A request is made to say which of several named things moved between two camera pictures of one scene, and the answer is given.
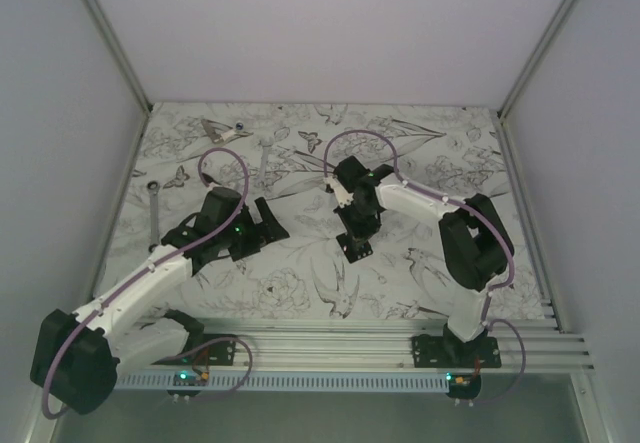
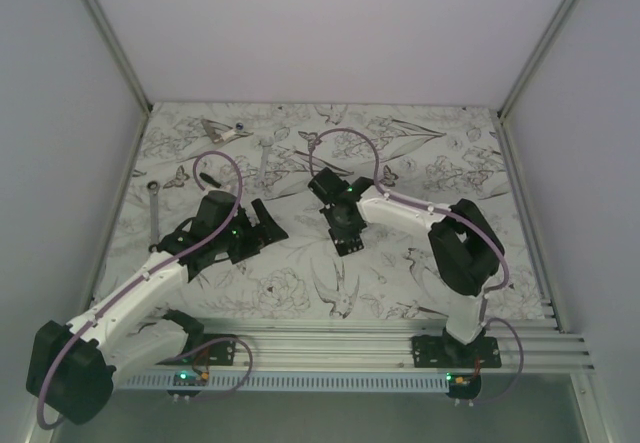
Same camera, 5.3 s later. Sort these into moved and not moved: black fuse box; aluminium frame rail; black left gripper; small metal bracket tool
Moved: black fuse box
Not moved: small metal bracket tool; black left gripper; aluminium frame rail
